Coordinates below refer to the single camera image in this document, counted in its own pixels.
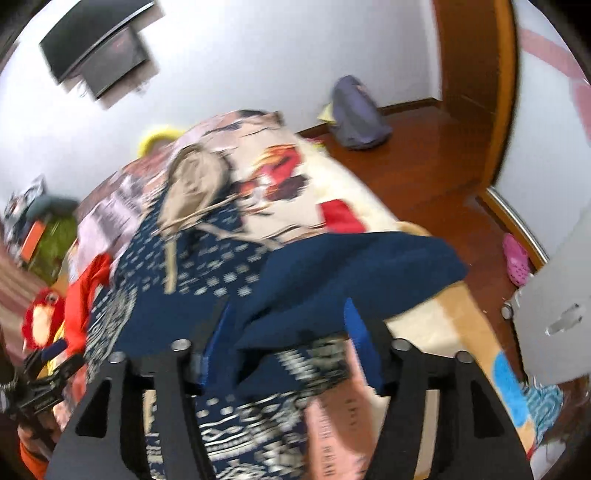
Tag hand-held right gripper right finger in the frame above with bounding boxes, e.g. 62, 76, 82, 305
344, 298, 536, 480

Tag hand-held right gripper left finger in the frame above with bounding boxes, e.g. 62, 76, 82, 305
44, 298, 241, 480

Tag navy patterned pants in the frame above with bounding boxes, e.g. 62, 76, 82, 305
85, 143, 469, 480

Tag person's left forearm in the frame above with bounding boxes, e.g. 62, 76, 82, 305
17, 427, 54, 480

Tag red plush toy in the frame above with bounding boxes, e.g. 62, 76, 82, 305
21, 286, 68, 352

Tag red orange cloth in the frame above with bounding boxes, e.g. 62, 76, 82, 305
64, 253, 115, 358

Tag reddish striped curtain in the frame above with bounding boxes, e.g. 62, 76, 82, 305
0, 239, 48, 317

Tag green box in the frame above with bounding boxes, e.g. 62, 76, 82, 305
28, 216, 80, 283

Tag orange box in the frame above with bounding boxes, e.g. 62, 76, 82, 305
20, 222, 48, 265

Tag pink slipper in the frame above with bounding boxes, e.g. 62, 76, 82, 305
502, 233, 532, 288

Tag printed blanket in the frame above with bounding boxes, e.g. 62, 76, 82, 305
60, 110, 568, 480

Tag grey plush toy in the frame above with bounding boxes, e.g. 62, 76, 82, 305
25, 196, 80, 223

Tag pile of clutter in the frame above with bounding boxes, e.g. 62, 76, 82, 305
2, 174, 48, 219

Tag white cabinet door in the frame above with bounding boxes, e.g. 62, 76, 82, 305
512, 208, 591, 387

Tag teal patterned cloth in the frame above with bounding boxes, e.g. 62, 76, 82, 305
523, 382, 565, 435

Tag yellow plush toy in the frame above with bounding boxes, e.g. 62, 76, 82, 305
137, 124, 186, 158

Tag grey purple bag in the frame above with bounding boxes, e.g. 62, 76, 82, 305
330, 75, 394, 151

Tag wooden door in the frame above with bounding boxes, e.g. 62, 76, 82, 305
431, 0, 519, 191

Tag black wall television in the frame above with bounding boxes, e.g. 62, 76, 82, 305
39, 0, 167, 110

